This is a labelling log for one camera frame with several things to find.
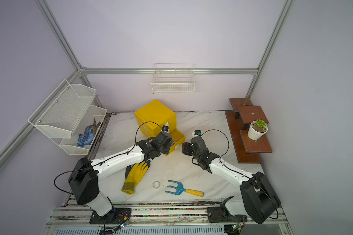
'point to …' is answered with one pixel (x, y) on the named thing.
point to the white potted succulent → (257, 129)
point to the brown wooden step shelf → (247, 151)
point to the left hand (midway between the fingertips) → (164, 144)
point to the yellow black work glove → (134, 174)
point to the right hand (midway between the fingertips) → (187, 146)
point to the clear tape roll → (156, 184)
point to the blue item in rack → (85, 140)
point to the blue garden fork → (180, 190)
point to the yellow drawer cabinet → (151, 118)
